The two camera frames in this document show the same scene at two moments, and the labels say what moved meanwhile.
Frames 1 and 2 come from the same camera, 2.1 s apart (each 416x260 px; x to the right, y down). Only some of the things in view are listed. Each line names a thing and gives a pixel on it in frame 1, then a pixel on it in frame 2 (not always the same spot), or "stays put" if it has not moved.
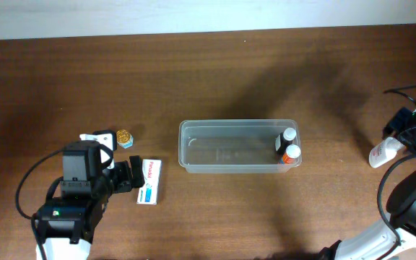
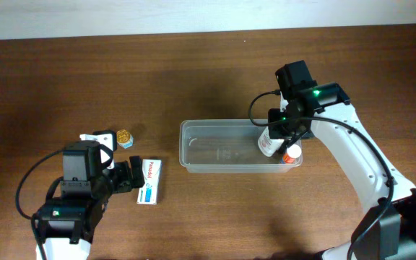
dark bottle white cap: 286,139 stays put
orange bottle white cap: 292,152 stays put
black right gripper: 399,118 -> 278,127
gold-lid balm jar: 125,139 stays put
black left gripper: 123,175 stays put
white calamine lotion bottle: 383,152 -> 267,146
